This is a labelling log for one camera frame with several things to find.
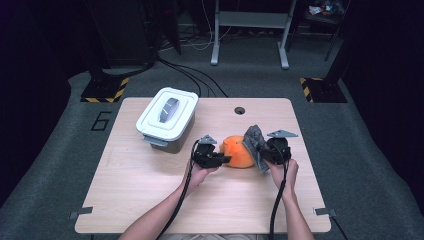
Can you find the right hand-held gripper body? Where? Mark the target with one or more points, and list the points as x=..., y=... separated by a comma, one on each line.
x=278, y=151

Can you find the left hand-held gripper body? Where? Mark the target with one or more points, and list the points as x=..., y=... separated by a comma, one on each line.
x=203, y=155

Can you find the orange plush toy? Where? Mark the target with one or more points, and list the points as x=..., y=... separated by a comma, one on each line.
x=236, y=153

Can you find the grey towel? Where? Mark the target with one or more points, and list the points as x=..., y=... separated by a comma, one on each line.
x=255, y=146

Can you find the white lidded storage box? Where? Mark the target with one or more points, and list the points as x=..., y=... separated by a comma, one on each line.
x=166, y=115

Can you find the person's left hand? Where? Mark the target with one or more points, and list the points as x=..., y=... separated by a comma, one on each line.
x=198, y=178

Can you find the person's right hand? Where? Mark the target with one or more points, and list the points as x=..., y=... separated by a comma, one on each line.
x=285, y=176

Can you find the round table grommet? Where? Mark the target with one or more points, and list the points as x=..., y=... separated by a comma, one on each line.
x=239, y=110

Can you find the black yellow striped stand base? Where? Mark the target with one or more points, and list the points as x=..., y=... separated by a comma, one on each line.
x=321, y=90
x=106, y=91

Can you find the grey table clamp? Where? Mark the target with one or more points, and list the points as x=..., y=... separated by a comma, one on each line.
x=325, y=211
x=81, y=212

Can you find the black cabinet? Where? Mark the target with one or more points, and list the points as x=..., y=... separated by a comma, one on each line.
x=123, y=30

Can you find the colourful clutter on shelf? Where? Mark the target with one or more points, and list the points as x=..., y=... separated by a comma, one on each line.
x=325, y=8

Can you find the white metal desk frame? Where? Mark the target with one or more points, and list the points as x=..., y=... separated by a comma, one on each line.
x=253, y=19

